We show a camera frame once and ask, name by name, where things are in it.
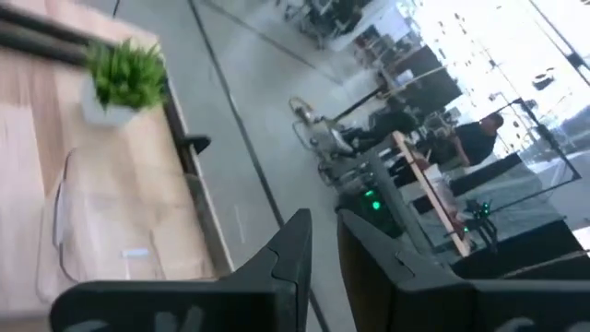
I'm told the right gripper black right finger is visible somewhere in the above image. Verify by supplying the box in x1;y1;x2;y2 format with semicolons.
336;208;590;332

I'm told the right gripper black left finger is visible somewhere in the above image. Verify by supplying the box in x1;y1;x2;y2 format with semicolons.
49;208;313;332

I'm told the background robot with green lights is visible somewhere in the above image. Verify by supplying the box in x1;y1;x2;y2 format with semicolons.
335;183;403;237

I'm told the background wooden table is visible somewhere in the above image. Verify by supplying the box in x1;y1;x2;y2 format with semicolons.
390;130;472;258

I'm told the clear plastic container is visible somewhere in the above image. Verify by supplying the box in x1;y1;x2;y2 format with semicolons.
35;146;170;303

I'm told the person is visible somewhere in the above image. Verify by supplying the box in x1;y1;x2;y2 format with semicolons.
447;112;505;168

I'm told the small green potted plant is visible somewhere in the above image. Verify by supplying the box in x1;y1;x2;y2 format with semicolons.
81;38;168;129

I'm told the black mount bar with clamp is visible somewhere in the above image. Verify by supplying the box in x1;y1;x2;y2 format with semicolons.
181;133;213;156

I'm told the black aluminium table frame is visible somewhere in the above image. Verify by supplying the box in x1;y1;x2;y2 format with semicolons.
0;2;236;278

